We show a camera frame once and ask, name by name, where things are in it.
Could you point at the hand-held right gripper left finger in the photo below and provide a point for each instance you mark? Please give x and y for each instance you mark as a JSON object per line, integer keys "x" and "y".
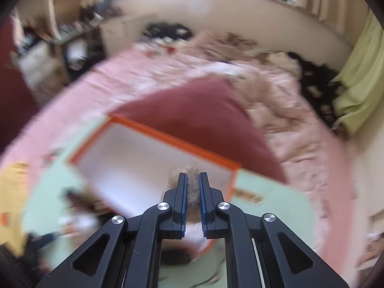
{"x": 183, "y": 204}

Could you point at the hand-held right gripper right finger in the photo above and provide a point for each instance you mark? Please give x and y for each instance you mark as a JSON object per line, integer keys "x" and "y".
{"x": 204, "y": 204}

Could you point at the beige fur ball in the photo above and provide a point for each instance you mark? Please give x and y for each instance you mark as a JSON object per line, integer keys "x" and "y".
{"x": 193, "y": 192}

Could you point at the orange cardboard box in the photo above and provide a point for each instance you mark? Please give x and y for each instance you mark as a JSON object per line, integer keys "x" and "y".
{"x": 135, "y": 162}

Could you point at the green cartoon-print desktop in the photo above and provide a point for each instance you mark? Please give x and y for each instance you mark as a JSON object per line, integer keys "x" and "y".
{"x": 279, "y": 216}

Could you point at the yellow cushion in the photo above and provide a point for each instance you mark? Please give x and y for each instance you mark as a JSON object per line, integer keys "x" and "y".
{"x": 12, "y": 204}

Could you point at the dark red pillow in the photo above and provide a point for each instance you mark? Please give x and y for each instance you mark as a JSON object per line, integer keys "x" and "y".
{"x": 204, "y": 111}

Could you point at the pink quilt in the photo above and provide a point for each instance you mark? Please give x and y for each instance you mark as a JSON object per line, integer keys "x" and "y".
{"x": 270, "y": 96}

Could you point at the pink bed sheet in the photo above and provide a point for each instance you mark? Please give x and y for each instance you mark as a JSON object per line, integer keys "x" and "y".
{"x": 105, "y": 78}

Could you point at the dark red wardrobe door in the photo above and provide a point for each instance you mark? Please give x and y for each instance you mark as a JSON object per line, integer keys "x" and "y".
{"x": 15, "y": 96}

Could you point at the black clothing pile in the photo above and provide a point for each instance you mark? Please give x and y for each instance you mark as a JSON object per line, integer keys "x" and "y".
{"x": 315, "y": 78}

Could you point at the black and white clothes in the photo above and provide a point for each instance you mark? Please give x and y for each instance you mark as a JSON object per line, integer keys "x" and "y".
{"x": 168, "y": 30}

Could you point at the cream desk drawer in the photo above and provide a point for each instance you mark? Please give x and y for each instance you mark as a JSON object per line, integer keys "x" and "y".
{"x": 120, "y": 33}

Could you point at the white drawer cabinet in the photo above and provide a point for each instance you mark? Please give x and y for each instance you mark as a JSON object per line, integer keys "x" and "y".
{"x": 39, "y": 63}

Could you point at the light green curtain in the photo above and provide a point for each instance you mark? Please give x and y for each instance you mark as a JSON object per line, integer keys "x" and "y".
{"x": 363, "y": 81}

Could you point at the white shelf and desk unit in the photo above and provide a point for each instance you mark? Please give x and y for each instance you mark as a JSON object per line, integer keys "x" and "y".
{"x": 52, "y": 12}

